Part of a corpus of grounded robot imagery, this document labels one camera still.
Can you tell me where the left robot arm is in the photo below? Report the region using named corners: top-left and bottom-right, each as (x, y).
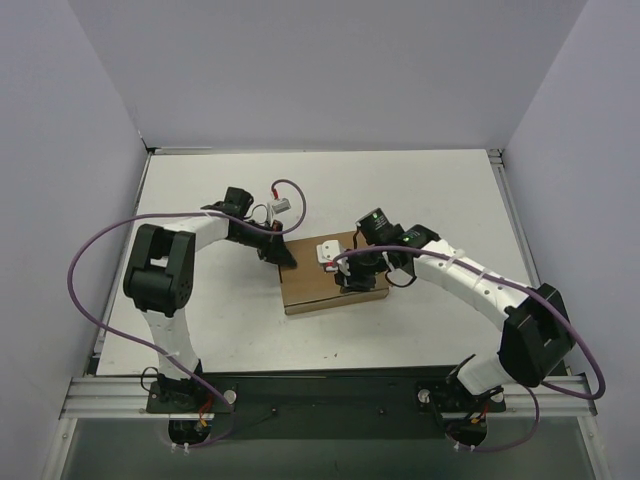
top-left (123, 187), bottom-right (297, 412)

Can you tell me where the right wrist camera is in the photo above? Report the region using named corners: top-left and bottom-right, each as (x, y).
top-left (316, 240), bottom-right (345, 273)

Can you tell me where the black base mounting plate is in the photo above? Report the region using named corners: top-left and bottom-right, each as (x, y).
top-left (146, 366), bottom-right (506, 443)

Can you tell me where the aluminium front frame rail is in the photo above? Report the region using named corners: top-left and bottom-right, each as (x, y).
top-left (61, 376), bottom-right (597, 419)

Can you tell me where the aluminium table edge rail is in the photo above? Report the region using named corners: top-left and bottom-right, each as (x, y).
top-left (487, 149), bottom-right (575, 387)

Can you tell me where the brown cardboard express box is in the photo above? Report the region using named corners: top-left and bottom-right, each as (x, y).
top-left (279, 231), bottom-right (390, 315)

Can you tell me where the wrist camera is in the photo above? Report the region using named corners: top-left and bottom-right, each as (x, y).
top-left (267, 198), bottom-right (291, 215)
top-left (316, 240), bottom-right (345, 273)

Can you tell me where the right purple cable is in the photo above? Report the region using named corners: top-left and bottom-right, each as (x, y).
top-left (332, 247), bottom-right (606, 454)

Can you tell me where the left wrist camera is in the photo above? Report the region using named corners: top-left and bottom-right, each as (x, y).
top-left (267, 198), bottom-right (291, 215)

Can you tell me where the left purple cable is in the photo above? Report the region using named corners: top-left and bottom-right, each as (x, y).
top-left (67, 178), bottom-right (307, 449)

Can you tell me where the purple cable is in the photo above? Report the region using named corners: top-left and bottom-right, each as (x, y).
top-left (67, 178), bottom-right (307, 449)
top-left (332, 247), bottom-right (606, 454)

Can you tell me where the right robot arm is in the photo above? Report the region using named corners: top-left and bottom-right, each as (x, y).
top-left (317, 209), bottom-right (575, 397)

